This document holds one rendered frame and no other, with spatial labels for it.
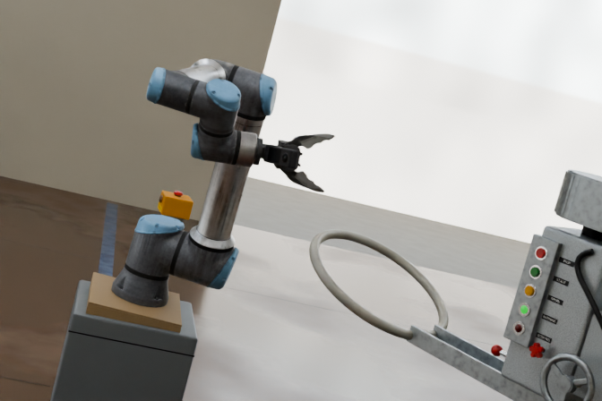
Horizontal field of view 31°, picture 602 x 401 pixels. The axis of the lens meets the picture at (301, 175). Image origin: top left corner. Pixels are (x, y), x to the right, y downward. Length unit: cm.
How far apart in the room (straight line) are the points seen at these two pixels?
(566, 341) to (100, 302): 146
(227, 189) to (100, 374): 71
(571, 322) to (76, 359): 154
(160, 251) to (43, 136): 607
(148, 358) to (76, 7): 620
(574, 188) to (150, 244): 139
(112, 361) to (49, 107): 614
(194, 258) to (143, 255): 17
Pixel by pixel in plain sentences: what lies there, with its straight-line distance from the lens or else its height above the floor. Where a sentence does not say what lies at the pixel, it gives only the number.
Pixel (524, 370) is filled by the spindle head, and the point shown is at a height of 117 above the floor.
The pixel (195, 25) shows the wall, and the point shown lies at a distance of 940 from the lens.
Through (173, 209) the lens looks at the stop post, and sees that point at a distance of 442.
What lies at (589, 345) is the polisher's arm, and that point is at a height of 130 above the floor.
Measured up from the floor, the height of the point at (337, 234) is 128.
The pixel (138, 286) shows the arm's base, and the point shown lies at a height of 94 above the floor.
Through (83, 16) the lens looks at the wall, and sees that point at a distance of 939.
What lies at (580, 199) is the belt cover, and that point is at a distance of 280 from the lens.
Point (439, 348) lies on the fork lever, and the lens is 310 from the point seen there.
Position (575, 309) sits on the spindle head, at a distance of 280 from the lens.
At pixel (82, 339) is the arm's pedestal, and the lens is 346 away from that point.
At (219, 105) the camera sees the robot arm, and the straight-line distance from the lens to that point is 268.
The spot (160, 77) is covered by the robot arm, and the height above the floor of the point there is 167.
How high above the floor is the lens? 188
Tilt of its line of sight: 8 degrees down
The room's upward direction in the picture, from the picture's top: 15 degrees clockwise
